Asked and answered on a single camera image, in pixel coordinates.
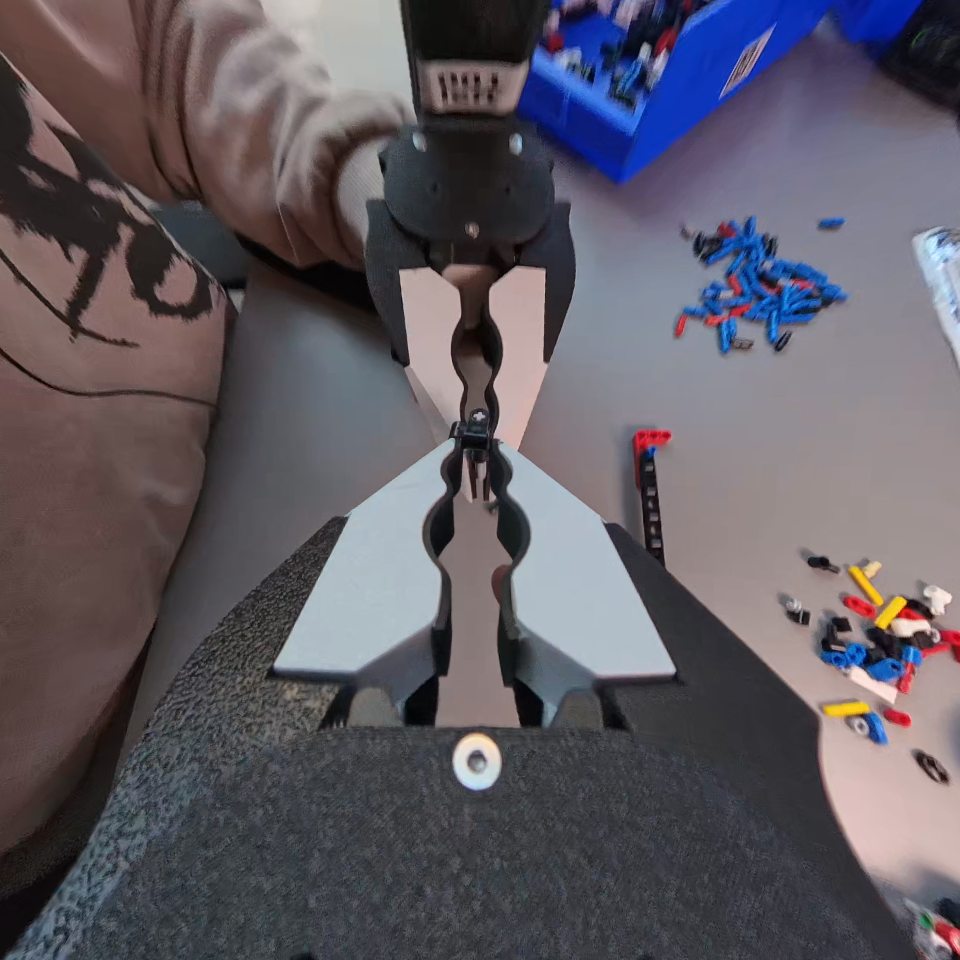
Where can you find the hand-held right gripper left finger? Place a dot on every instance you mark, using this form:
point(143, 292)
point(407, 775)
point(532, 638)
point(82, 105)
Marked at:
point(360, 600)

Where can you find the blue plastic bin with sticker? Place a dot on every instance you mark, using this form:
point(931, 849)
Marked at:
point(675, 127)

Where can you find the black round lego piece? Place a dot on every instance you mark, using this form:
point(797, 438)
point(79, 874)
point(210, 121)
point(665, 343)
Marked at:
point(921, 759)

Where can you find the pile of blue lego pins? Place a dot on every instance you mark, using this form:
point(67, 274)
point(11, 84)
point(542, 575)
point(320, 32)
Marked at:
point(757, 289)

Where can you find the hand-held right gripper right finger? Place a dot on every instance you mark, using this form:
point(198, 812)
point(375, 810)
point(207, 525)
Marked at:
point(592, 600)

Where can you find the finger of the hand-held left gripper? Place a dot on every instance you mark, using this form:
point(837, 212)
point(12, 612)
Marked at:
point(427, 337)
point(521, 345)

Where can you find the grey black lego piece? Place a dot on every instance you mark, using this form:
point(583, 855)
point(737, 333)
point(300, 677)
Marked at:
point(796, 613)

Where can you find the heap of loose lego parts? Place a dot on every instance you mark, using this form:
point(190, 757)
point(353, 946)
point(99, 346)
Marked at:
point(630, 52)

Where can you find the black lego axle connector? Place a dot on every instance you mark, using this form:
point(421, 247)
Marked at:
point(821, 562)

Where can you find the colourful lego instruction booklet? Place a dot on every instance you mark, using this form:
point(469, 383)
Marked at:
point(941, 285)

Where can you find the person's left forearm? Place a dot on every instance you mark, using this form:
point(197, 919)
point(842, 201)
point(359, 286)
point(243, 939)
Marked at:
point(262, 135)

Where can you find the small black lego axle assembly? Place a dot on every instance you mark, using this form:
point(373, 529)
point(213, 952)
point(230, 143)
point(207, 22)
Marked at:
point(474, 439)

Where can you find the black blue red lego beam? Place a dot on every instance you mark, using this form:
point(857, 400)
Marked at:
point(651, 495)

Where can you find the pile of mixed lego pieces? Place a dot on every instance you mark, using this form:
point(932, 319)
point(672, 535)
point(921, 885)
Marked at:
point(885, 652)

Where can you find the blue white red lego car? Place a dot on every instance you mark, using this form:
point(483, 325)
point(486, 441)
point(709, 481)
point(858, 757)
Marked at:
point(937, 934)

